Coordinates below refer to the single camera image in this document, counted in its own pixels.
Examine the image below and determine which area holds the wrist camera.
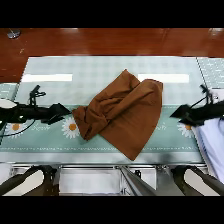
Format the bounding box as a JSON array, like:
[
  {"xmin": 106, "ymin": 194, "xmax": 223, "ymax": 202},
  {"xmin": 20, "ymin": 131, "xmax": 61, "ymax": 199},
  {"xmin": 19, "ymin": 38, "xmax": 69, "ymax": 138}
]
[
  {"xmin": 28, "ymin": 84, "xmax": 47, "ymax": 107},
  {"xmin": 198, "ymin": 83, "xmax": 215, "ymax": 105}
]

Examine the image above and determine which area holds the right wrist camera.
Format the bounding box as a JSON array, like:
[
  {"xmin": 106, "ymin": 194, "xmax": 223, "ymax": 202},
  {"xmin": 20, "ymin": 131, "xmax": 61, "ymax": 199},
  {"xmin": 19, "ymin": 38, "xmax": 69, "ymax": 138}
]
[{"xmin": 198, "ymin": 83, "xmax": 215, "ymax": 105}]

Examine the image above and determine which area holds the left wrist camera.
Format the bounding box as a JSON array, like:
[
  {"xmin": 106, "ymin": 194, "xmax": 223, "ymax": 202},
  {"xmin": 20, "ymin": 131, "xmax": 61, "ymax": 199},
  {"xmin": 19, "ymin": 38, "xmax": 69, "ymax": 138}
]
[{"xmin": 28, "ymin": 84, "xmax": 47, "ymax": 107}]

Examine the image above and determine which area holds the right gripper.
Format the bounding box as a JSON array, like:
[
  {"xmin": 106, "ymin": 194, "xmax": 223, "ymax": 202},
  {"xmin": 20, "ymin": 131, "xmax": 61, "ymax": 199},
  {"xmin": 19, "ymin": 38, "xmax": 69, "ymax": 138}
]
[{"xmin": 169, "ymin": 103, "xmax": 202, "ymax": 127}]

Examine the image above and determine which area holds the brown garment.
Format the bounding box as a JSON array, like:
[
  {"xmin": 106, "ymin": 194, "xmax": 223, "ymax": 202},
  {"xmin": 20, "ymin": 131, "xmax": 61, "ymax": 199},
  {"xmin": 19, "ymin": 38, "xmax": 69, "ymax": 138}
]
[{"xmin": 71, "ymin": 68, "xmax": 164, "ymax": 162}]

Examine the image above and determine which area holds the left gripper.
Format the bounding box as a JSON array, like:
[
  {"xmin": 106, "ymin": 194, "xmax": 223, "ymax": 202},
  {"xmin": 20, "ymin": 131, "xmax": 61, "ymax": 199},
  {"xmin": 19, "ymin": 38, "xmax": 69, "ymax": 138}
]
[{"xmin": 39, "ymin": 102, "xmax": 73, "ymax": 126}]

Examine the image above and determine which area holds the black cable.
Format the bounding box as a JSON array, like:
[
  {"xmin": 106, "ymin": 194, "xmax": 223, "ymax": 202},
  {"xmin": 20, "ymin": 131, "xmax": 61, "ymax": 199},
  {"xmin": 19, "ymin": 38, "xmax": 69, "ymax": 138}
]
[{"xmin": 0, "ymin": 119, "xmax": 37, "ymax": 138}]

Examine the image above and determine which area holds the silver frame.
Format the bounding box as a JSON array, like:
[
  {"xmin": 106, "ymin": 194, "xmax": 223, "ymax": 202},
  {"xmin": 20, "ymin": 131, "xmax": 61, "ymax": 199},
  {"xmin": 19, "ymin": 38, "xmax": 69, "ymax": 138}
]
[{"xmin": 0, "ymin": 161, "xmax": 224, "ymax": 197}]

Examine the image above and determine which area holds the pale lavender garment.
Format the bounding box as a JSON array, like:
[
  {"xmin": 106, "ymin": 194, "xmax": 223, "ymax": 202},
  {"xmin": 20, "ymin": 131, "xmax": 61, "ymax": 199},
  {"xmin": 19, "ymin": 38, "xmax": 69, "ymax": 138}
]
[{"xmin": 192, "ymin": 116, "xmax": 224, "ymax": 185}]

